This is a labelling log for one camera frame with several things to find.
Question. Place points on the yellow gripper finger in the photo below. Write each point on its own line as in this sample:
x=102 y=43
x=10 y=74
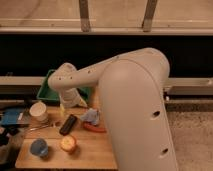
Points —
x=62 y=110

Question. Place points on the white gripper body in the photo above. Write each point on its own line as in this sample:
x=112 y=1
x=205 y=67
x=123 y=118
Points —
x=71 y=98

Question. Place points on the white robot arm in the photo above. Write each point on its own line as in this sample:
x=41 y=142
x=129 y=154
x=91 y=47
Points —
x=130 y=88

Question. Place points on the metal fork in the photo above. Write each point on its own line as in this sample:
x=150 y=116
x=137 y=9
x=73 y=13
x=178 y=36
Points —
x=54 y=124

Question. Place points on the green plastic tray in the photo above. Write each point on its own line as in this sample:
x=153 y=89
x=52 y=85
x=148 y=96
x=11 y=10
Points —
x=46 y=94

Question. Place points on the white cup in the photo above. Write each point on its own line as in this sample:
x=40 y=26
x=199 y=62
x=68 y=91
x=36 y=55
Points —
x=39 y=112

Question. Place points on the crumpled blue-grey cloth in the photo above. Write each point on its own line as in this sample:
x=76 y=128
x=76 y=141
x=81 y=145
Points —
x=91 y=116

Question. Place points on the wooden board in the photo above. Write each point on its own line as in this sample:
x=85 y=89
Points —
x=93 y=151

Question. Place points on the apple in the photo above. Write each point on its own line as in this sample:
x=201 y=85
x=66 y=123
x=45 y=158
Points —
x=68 y=144

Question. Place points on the blue cup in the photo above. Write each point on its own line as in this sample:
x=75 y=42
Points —
x=39 y=147

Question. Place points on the blue box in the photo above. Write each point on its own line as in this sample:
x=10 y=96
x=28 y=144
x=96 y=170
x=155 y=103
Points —
x=12 y=116

